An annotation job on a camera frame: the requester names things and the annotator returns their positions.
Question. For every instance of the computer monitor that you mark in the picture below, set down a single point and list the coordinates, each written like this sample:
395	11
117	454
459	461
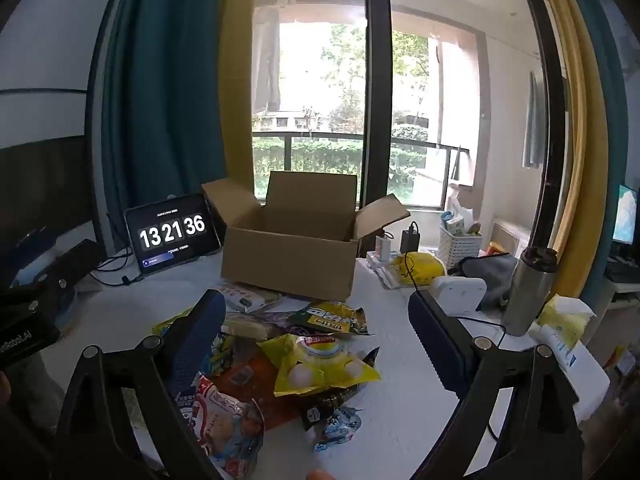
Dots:
627	215

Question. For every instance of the yellow snack packet white balls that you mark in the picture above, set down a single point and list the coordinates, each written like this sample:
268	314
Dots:
320	365

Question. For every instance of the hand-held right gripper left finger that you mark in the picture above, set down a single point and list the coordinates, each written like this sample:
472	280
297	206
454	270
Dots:
200	340

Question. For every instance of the person's right hand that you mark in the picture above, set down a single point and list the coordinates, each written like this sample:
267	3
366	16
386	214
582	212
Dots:
320	475

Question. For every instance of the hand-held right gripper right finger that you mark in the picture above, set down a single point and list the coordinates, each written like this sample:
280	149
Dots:
435	345

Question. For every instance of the brown cardboard box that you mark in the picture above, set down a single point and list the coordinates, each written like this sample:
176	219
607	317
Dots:
290	265

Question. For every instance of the white plastic basket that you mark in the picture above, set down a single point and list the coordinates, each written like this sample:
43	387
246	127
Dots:
457	250

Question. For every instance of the small blue snack packet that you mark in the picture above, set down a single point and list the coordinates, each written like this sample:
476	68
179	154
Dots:
340	427

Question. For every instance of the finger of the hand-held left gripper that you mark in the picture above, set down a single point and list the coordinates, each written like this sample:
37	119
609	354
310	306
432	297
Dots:
30	302
80	262

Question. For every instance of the grey cloth bag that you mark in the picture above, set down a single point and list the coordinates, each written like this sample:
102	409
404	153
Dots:
495	275

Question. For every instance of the pale yellow snack packet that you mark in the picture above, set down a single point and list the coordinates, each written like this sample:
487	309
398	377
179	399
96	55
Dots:
245	327

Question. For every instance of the red white snack packet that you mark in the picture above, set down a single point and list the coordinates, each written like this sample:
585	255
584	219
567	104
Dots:
220	425

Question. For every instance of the green snack packet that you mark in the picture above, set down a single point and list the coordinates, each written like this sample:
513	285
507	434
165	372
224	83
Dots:
332	317

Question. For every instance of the black balcony railing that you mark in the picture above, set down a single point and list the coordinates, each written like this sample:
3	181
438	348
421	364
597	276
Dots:
350	136

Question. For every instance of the black door frame post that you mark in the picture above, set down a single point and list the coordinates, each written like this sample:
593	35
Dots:
547	110
377	85

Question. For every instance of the teal curtain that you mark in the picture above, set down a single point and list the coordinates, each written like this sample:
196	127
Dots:
625	110
160	110

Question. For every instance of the black tablet with clock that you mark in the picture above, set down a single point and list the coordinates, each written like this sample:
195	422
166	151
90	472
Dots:
170	232

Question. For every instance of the white tissue pack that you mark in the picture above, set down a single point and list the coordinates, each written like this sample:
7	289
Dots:
555	345

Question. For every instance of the white charger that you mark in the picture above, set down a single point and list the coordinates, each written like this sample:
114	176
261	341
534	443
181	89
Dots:
384	250

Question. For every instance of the hanging grey garment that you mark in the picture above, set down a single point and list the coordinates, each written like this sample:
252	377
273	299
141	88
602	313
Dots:
267	60

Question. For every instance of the small white card packet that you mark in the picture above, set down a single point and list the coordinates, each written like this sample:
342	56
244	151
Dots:
245	300

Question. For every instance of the yellow tissue pack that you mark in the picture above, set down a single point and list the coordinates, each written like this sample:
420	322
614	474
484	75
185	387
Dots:
565	317

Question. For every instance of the white power strip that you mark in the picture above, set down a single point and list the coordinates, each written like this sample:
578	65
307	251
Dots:
385	272

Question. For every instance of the orange snack packet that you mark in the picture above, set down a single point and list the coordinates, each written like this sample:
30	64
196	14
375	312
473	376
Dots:
260	395

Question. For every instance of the steel thermos bottle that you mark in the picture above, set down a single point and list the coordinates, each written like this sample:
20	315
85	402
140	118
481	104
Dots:
527	295

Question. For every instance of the yellow curtain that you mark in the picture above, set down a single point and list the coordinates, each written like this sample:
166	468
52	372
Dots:
575	110
237	85

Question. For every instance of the white rounded device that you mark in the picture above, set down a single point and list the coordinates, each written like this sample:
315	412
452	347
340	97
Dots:
460	295

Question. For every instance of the dark panel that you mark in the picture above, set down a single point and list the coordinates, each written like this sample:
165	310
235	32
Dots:
45	185

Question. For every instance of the yellow plastic bag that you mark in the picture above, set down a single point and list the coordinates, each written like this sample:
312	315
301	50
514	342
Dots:
425	267

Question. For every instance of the black charger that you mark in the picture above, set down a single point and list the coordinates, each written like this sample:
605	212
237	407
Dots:
410	240

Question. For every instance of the black keyboard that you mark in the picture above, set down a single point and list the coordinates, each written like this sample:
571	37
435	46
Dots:
625	272

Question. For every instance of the purple snack packet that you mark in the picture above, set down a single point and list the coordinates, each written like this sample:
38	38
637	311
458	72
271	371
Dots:
280	320

